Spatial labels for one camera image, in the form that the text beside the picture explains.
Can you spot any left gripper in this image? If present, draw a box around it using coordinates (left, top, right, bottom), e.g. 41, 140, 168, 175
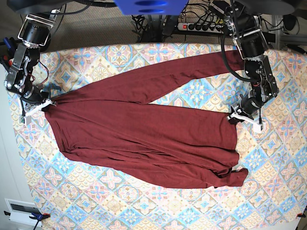
227, 92, 263, 125

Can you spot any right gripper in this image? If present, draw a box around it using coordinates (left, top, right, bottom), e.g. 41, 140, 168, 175
20, 83, 61, 110

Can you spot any dark red t-shirt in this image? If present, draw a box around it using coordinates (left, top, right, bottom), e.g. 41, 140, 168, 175
45, 52, 248, 189

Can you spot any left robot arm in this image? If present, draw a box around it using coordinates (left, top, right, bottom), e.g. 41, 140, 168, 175
221, 2, 279, 125

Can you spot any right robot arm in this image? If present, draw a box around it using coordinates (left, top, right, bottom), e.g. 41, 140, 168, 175
1, 10, 59, 113

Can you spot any red black clamp left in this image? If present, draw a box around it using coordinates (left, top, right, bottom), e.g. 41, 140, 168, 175
0, 55, 18, 77

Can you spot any blue clamp upper left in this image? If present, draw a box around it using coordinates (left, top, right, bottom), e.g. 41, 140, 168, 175
3, 37, 17, 57

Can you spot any patterned tablecloth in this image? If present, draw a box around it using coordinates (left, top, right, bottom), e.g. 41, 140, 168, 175
8, 43, 307, 230

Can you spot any white power strip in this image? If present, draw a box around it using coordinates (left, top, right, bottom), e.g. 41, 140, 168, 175
177, 23, 223, 33

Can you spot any orange clamp bottom right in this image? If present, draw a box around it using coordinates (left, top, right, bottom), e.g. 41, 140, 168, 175
296, 213, 307, 218

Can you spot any blue orange clamp bottom left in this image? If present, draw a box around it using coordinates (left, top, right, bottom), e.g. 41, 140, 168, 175
4, 211, 50, 227

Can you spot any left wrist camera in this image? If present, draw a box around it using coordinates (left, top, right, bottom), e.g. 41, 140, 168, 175
253, 123, 263, 134

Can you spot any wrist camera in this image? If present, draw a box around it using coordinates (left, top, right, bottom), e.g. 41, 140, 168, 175
253, 123, 263, 134
19, 115, 32, 126

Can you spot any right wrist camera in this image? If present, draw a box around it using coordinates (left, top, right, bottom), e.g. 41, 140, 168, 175
19, 115, 32, 126

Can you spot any metal table frame leg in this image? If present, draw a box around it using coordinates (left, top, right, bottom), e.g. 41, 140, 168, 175
272, 15, 307, 55

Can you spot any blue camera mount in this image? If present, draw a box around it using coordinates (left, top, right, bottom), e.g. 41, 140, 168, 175
114, 0, 188, 15

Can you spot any white wall outlet box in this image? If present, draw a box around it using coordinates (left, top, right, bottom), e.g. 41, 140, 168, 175
5, 198, 40, 215

